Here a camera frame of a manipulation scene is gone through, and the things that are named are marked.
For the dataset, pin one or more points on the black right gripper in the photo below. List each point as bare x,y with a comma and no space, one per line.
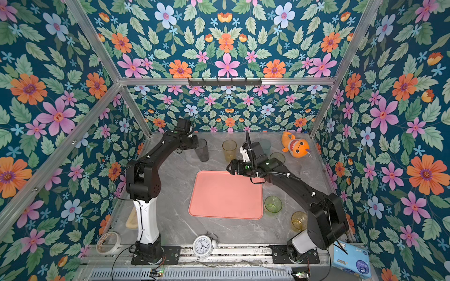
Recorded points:
248,157

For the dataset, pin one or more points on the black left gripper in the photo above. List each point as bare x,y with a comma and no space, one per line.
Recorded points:
194,137

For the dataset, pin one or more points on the grey transparent cup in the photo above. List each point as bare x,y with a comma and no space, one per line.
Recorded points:
202,150

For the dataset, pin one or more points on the yellow transparent cup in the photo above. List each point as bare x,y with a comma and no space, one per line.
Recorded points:
230,150

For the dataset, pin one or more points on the green tall transparent cup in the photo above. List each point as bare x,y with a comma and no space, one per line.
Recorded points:
278,156

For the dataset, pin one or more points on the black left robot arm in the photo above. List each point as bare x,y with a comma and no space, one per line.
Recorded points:
144,185

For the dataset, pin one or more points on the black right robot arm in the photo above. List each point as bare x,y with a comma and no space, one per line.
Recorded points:
327,219

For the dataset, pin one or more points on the pink plastic tray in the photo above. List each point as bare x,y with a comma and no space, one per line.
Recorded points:
219,194

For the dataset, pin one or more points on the teal frosted cup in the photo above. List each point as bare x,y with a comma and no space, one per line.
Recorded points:
266,146

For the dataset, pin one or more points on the orange plush fish toy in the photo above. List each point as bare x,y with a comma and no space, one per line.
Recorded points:
297,147

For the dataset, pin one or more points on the green short cup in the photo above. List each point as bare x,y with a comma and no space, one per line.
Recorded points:
273,204

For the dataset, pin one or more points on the yellow short cup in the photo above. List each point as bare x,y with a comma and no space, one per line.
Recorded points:
299,221

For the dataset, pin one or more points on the white alarm clock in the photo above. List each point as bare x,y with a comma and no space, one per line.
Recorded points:
204,245

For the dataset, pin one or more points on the white tape roll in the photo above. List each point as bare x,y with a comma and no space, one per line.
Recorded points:
108,243

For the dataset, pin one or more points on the blue tissue pack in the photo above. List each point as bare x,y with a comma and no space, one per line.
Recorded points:
351,259

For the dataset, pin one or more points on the black hook rail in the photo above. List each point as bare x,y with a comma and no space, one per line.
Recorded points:
218,82

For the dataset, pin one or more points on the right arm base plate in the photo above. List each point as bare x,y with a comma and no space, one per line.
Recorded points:
283,254

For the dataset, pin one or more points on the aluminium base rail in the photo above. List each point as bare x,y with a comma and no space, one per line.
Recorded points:
225,255

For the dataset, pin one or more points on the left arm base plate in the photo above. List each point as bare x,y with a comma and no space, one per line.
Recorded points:
158,255

